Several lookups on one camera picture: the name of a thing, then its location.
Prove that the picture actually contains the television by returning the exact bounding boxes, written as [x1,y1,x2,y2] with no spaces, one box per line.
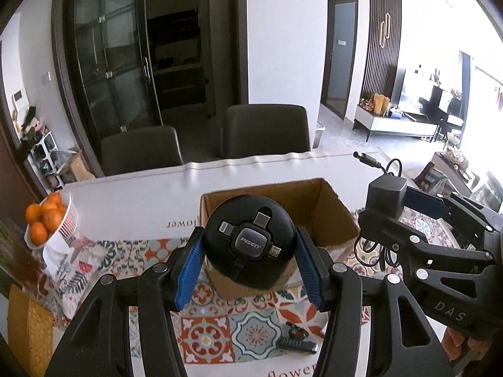
[393,68,425,111]

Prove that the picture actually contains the black power adapter with cable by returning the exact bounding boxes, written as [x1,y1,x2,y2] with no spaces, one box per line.
[353,151,409,270]

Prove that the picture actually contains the dark grey dining chair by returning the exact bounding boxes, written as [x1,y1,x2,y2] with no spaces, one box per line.
[221,104,312,160]
[101,126,184,177]

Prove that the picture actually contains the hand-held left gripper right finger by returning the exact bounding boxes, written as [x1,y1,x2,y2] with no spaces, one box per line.
[296,227,452,377]

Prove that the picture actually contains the small black clip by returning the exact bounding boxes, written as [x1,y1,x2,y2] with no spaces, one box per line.
[286,321,308,340]

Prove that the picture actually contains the cardboard box on floor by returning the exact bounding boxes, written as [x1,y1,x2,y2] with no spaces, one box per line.
[59,149,95,183]

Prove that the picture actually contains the gold wall ornament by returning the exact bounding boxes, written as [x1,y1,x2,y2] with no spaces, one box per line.
[379,13,391,50]

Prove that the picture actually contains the floral tissue box cover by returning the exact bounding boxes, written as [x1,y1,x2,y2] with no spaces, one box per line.
[39,236,99,319]

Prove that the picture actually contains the yellow bags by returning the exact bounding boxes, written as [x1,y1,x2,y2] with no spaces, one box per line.
[373,93,391,115]

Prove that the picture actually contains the white fruit basket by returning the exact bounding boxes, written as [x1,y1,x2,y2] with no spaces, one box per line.
[24,192,79,249]

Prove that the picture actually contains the white shoe rack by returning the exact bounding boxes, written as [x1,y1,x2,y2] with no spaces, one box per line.
[29,131,65,189]

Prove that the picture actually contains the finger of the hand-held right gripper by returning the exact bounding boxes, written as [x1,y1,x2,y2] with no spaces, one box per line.
[403,186,503,250]
[357,209,494,283]

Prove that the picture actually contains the dark slatted wall panel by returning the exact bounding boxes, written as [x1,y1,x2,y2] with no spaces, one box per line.
[361,0,402,108]

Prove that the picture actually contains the white tablecloth with tile pattern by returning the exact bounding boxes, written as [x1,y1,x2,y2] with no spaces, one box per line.
[39,151,503,377]

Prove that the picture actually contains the wooden side table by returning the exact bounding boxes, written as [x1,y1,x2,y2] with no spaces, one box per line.
[430,149,472,182]

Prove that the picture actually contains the dark interior door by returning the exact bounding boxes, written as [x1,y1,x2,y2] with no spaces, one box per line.
[320,0,359,122]

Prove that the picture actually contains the chair with patterned cushion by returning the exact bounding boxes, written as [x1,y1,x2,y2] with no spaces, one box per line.
[412,161,449,194]

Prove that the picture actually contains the yellow woven box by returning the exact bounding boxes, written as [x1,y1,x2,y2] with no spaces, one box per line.
[7,285,53,377]

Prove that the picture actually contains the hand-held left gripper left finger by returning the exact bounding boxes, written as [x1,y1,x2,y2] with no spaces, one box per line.
[43,227,205,377]

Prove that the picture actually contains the person's right hand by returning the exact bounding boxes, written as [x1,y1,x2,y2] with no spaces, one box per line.
[443,328,486,366]

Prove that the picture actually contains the round black cable reel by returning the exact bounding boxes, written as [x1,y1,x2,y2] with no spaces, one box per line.
[202,195,296,293]

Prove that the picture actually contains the glass vase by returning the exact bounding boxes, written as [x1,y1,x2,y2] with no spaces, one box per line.
[0,220,46,295]

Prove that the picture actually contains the white television cabinet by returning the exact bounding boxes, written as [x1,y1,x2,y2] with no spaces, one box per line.
[352,104,441,142]

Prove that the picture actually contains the dark glass sliding door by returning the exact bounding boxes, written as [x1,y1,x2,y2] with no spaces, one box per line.
[51,0,248,175]

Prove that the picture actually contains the brown cardboard box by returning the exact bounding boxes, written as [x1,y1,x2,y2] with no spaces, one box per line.
[200,178,360,301]

